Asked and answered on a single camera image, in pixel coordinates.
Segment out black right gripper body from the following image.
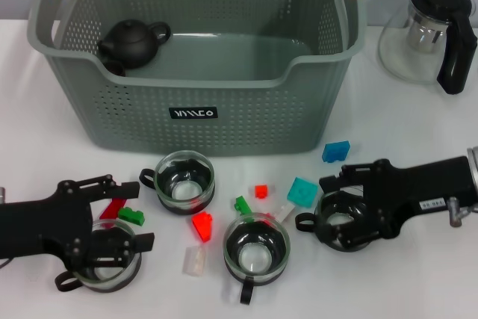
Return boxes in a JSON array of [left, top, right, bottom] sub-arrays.
[[364, 155, 475, 240]]

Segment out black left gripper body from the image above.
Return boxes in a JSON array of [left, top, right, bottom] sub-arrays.
[[0, 180, 95, 271]]

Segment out dark red long toy brick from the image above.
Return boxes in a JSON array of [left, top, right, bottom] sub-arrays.
[[99, 197, 130, 229]]

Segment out glass teacup black base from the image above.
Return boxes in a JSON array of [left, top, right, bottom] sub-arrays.
[[223, 213, 292, 306], [54, 217, 143, 294], [139, 149, 217, 217], [294, 188, 374, 253]]

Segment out grey perforated plastic storage bin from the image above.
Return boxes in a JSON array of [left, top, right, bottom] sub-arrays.
[[25, 0, 367, 158]]

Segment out green toy brick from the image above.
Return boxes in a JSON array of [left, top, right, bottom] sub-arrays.
[[117, 206, 146, 227], [234, 195, 254, 217]]

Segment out blue toy brick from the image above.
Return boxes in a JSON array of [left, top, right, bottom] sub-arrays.
[[322, 140, 352, 164]]

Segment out teal square toy brick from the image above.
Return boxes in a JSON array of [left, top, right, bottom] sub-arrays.
[[286, 176, 319, 208]]

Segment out clear transparent toy brick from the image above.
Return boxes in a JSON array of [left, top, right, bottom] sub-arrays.
[[181, 246, 208, 277]]

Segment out bright red sloped toy brick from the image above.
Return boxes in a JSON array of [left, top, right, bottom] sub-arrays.
[[191, 211, 214, 244]]

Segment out white toy brick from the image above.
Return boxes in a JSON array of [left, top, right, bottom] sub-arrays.
[[274, 202, 296, 225]]

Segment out black ceramic teapot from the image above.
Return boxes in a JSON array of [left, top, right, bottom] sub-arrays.
[[97, 19, 173, 70]]

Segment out right arm cable metal plug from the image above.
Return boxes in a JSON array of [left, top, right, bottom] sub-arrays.
[[447, 196, 478, 229]]

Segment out glass pitcher black handle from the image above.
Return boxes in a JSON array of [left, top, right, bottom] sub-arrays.
[[377, 0, 478, 96]]

